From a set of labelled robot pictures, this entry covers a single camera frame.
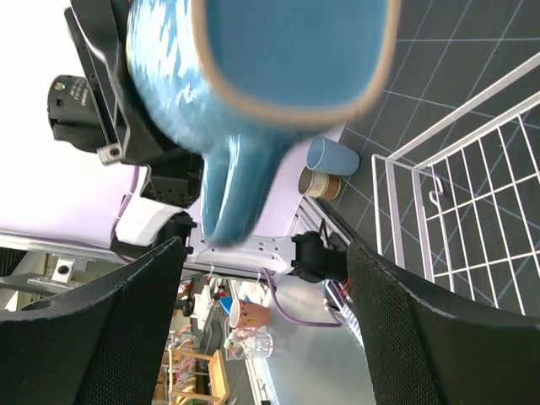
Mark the pink background mug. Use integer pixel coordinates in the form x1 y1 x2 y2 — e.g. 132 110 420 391
229 300 272 329

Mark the light blue plastic cup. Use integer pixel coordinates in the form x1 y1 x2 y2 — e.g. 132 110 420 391
306 136 361 176

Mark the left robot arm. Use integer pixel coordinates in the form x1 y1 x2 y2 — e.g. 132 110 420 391
47 1 347 284

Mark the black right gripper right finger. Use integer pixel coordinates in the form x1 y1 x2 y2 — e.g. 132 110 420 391
347 240 539 404

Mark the black grid mat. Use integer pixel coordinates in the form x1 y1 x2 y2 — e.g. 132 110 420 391
320 0 540 317

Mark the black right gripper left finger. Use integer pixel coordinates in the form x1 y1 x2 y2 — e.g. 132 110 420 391
1 238 186 404

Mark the clear glass cup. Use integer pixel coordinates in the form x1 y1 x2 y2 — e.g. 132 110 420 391
229 329 273 360

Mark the blue glazed ceramic mug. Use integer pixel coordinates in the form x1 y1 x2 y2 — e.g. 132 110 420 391
126 1 401 247

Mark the white wire dish rack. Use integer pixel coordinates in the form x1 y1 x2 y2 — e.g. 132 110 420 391
371 56 539 316

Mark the white slotted cable duct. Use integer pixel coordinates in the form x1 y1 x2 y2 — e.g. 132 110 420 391
326 286 365 348

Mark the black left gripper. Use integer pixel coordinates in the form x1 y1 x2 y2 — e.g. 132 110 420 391
47 0 203 207

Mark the brown and cream cup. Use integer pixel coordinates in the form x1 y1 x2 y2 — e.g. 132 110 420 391
298 167 342 201

